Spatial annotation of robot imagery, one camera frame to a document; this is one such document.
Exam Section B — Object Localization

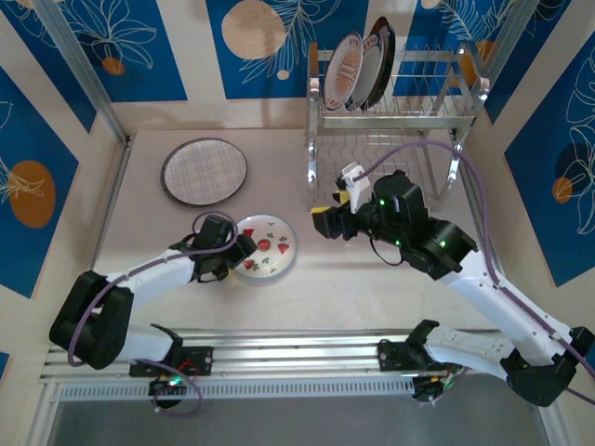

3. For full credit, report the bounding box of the white strawberry print plate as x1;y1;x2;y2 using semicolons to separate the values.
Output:
230;213;298;280

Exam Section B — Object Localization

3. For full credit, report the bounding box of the white checkered plate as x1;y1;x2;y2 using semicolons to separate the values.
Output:
160;137;248;209

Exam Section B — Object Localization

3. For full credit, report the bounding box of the orange sunburst plate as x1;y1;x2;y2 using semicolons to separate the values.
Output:
324;31;365;112

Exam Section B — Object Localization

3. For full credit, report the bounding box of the white plate red lettered rim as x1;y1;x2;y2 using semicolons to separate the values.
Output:
346;31;387;112

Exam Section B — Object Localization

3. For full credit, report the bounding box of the black plate red rim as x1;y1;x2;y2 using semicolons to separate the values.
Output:
362;16;397;111

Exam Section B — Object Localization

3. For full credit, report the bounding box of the steel two-tier dish rack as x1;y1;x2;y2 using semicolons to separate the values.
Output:
304;40;492;214

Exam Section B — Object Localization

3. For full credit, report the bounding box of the small controller board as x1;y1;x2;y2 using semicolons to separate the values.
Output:
147;374;190;410
411;371;461;408

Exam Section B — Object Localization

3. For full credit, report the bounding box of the thin black cable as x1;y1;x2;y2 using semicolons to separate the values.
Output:
369;236;405;267

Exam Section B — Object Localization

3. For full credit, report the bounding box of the aluminium side rail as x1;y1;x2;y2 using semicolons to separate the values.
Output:
68;132;137;345
457;138;501;280

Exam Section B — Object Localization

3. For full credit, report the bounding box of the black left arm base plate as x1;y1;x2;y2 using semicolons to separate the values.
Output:
128;346;215;378

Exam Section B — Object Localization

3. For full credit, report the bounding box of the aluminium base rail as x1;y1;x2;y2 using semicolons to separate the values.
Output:
41;327;554;387

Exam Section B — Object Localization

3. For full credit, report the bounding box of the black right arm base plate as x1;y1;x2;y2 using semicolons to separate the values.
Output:
377;338;417;373

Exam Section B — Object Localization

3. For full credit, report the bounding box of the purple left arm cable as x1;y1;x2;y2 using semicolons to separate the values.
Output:
67;211;241;417

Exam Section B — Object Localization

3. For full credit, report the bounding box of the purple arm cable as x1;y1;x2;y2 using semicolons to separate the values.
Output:
67;211;241;417
355;140;595;408

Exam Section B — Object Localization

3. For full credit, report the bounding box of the white slotted cable duct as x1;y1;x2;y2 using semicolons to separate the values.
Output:
59;378;416;401

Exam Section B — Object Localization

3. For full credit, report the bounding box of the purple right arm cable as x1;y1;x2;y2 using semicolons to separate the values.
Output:
355;140;595;408

